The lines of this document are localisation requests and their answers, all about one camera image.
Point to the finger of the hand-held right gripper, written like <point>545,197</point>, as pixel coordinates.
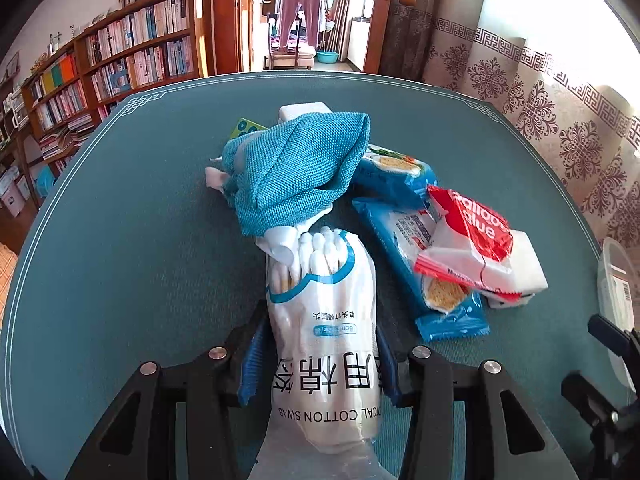
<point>615,335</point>
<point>615,420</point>

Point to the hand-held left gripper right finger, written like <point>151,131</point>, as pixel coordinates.
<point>389,375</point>

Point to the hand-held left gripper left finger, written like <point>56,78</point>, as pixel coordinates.
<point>250,362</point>

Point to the clear plastic container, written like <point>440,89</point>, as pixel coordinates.
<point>612,330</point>

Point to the white cotton swab bag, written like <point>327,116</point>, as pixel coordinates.
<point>320,360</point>

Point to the blue cracker packet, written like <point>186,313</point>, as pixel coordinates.
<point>400,240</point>
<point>395,175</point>

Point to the red and white packet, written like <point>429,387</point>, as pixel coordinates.
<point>470,230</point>

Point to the blue knitted cloth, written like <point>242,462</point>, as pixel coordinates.
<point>295,170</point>

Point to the white plastic packet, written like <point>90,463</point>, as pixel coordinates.
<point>525,260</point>

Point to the teal table mat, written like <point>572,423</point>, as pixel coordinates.
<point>125,235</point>

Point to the green patterned small box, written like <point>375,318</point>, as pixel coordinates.
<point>245,127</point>

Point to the light patterned curtain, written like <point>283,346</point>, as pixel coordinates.
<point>550,85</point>

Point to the white rectangular block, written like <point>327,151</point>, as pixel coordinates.
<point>305,110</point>

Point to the bed with bamboo mat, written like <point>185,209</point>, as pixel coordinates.
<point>7,270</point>

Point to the blue basin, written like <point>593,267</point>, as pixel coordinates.
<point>326,57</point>

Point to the low wooden bookshelf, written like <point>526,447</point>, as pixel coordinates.
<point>60,95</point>

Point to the dark brown curtain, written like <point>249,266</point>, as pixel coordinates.
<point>407,45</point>

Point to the cluttered wooden rack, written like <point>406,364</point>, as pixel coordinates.
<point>12,120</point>

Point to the wooden door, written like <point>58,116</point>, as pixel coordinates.
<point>375,35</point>

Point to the tall wooden bookshelf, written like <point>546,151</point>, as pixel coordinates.
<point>150,35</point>

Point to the wooden door frame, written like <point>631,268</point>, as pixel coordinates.
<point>227,10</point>

